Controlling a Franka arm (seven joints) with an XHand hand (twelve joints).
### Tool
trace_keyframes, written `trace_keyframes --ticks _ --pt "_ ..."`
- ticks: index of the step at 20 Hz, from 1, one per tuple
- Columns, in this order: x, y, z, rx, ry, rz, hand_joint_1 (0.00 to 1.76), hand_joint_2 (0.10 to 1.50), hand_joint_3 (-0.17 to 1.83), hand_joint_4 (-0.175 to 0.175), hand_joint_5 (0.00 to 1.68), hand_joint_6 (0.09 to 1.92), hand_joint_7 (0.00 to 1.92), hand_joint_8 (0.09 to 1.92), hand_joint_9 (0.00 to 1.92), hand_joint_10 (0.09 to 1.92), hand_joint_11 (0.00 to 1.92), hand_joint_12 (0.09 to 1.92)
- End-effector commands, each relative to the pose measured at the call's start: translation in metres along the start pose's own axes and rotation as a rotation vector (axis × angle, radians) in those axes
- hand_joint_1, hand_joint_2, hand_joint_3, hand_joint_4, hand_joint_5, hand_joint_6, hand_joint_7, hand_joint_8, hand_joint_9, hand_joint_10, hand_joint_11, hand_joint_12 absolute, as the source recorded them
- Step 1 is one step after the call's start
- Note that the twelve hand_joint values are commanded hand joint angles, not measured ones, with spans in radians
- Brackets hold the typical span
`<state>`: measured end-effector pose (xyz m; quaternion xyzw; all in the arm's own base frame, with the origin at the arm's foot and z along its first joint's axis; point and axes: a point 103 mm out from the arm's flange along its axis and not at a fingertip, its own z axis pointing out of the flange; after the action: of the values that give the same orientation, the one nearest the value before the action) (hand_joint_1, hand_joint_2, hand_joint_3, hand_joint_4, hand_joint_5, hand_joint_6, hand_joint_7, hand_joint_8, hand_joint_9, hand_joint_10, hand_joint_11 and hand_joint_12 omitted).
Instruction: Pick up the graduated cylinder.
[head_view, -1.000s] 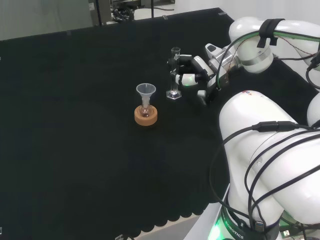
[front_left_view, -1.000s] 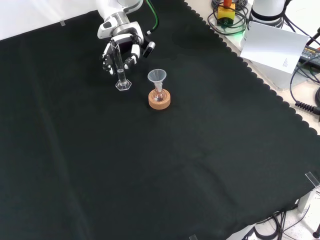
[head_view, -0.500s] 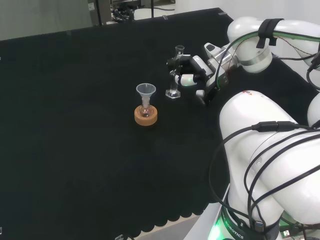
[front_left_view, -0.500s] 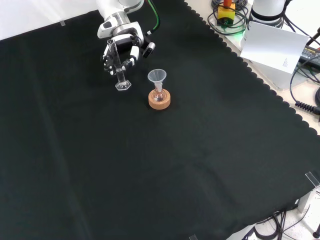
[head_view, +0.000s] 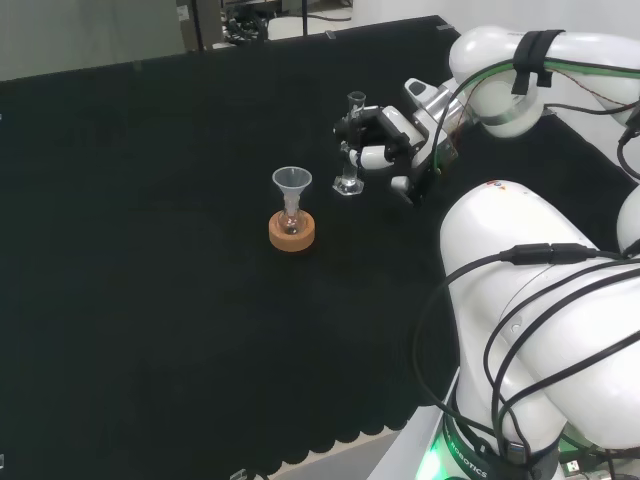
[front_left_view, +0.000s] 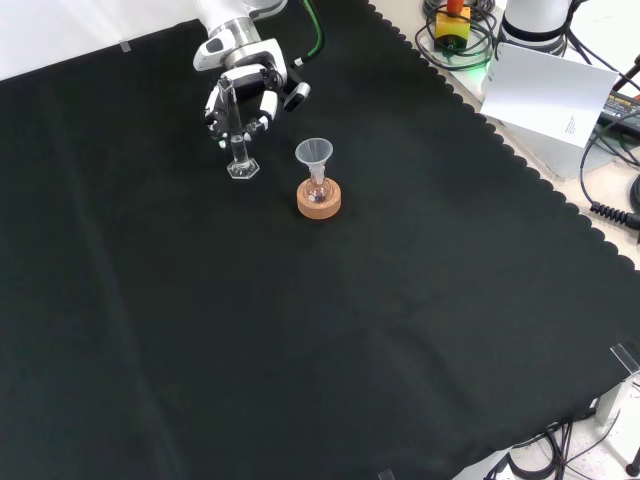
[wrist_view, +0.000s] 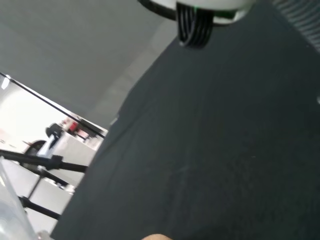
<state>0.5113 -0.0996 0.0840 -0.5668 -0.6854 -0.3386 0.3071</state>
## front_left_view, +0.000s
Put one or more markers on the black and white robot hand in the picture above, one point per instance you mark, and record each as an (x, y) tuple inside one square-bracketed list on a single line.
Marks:
[(245, 77)]

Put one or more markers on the clear glass graduated cylinder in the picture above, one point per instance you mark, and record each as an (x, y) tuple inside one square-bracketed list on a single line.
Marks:
[(240, 156)]

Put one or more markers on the clear plastic funnel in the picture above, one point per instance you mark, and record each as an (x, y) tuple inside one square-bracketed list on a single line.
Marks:
[(314, 152)]

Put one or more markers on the clear tape piece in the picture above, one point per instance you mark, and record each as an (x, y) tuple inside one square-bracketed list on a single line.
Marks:
[(386, 475), (125, 47), (625, 357)]

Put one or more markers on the small round-bottom glass flask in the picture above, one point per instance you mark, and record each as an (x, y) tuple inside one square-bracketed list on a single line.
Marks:
[(318, 193)]

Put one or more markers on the yellow stop button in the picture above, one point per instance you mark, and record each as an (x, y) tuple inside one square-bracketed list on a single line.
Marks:
[(452, 27)]

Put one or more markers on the black cloth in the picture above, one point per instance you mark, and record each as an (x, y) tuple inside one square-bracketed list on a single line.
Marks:
[(300, 325)]

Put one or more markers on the black power adapter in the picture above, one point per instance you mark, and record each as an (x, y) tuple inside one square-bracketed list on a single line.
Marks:
[(622, 107)]

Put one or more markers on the black tripod leg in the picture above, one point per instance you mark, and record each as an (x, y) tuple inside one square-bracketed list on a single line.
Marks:
[(627, 75)]

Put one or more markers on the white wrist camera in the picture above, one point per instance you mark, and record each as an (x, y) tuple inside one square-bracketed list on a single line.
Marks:
[(206, 54)]

